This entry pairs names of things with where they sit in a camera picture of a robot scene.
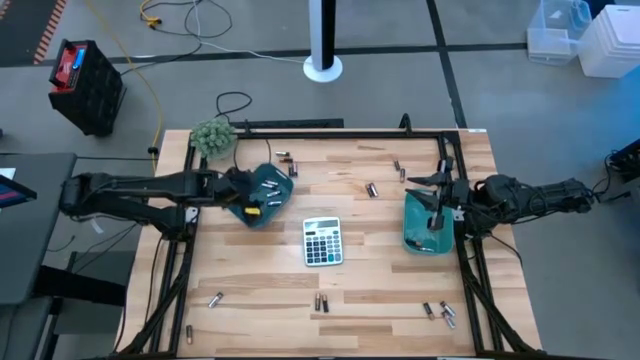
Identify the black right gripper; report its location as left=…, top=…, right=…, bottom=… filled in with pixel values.
left=404, top=155, right=474, bottom=232

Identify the dark teal plastic bin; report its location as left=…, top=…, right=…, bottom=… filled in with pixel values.
left=227, top=162, right=295, bottom=230

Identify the green artificial succulent plant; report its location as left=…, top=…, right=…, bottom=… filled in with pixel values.
left=189, top=118, right=239, bottom=162

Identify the light turquoise plastic bin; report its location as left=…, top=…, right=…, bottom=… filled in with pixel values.
left=402, top=189, right=456, bottom=256

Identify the silver desk calculator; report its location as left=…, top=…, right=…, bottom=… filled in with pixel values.
left=302, top=216, right=345, bottom=268

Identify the white and black pole stand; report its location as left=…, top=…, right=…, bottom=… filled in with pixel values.
left=302, top=0, right=344, bottom=84

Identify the red and black toolbox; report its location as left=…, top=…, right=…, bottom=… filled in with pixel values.
left=47, top=38, right=127, bottom=137

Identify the clear plastic storage box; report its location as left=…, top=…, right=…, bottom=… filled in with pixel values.
left=525, top=0, right=593, bottom=67

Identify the black electronics box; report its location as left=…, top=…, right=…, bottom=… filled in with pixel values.
left=588, top=137, right=640, bottom=204

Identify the black desk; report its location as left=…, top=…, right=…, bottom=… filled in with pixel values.
left=0, top=152, right=78, bottom=306

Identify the tablet with red screen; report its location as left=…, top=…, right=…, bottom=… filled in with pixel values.
left=0, top=168, right=38, bottom=211

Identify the white plastic storage box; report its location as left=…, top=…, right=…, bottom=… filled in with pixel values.
left=577, top=4, right=640, bottom=80

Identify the black mat with orange stripes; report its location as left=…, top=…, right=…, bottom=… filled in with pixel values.
left=0, top=0, right=68, bottom=66

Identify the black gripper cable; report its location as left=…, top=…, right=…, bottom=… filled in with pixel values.
left=231, top=138, right=274, bottom=174

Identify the black flat rail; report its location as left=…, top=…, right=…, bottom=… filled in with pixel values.
left=229, top=118, right=345, bottom=130

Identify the black aluminium table frame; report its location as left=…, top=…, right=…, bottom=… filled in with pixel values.
left=114, top=128, right=544, bottom=359

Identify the black looped cable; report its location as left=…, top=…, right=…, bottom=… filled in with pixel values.
left=214, top=91, right=254, bottom=125

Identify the long yellow cable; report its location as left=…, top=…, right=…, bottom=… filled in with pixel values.
left=82, top=0, right=165, bottom=161

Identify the white floor cable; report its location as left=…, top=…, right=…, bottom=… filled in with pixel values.
left=192, top=0, right=307, bottom=65

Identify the black floor cable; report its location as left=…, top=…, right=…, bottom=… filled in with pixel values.
left=118, top=0, right=234, bottom=77

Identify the yellow cable with plug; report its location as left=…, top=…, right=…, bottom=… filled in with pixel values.
left=138, top=0, right=164, bottom=29

